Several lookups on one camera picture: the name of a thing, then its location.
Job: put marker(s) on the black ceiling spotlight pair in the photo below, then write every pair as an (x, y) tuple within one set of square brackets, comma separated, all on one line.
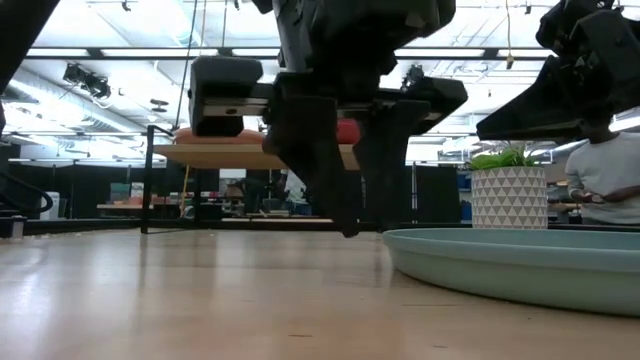
[(90, 82)]

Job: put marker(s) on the small grey box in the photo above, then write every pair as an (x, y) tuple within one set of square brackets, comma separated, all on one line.
[(12, 227)]

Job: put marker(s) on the black partition panel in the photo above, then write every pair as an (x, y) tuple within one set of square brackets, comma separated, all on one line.
[(437, 195)]

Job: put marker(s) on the salmon orange plate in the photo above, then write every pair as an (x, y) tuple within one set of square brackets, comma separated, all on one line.
[(253, 138)]

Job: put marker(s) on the green plant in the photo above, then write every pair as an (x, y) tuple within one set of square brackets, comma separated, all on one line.
[(495, 160)]

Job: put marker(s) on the white triangle pattern pot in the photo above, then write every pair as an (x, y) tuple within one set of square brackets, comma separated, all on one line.
[(509, 197)]

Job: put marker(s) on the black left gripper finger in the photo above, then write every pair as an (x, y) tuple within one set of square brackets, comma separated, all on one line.
[(385, 160), (310, 145)]

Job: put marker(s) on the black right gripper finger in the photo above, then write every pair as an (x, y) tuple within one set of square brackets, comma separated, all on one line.
[(540, 115)]

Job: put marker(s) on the white bin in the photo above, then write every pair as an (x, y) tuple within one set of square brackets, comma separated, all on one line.
[(50, 207)]

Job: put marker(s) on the light blue plate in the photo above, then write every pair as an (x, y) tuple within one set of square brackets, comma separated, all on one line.
[(525, 270)]

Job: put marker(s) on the black ceiling camera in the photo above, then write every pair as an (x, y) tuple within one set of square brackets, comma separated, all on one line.
[(412, 76)]

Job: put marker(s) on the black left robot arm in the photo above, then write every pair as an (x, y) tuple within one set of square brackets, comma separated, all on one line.
[(20, 30)]

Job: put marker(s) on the person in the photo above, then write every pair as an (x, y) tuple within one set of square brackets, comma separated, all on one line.
[(605, 165), (294, 189)]

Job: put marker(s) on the overhead black frame bar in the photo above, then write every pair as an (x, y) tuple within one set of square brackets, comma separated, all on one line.
[(94, 52)]

